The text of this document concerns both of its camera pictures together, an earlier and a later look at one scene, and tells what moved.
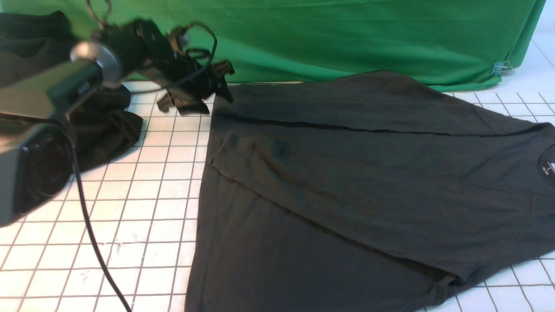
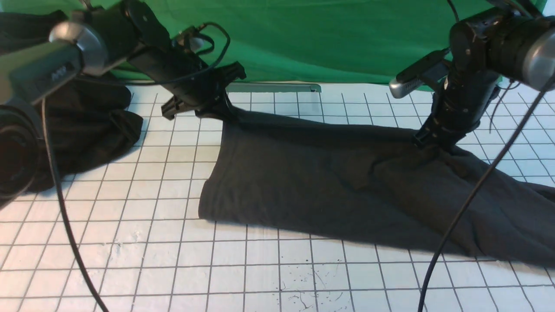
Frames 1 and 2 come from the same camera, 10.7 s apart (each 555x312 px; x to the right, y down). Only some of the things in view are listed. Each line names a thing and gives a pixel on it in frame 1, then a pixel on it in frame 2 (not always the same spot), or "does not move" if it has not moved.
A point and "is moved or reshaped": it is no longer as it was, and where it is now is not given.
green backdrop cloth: [465, 43] does not move
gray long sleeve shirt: [364, 192] is moved or reshaped
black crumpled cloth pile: [101, 122] does not move
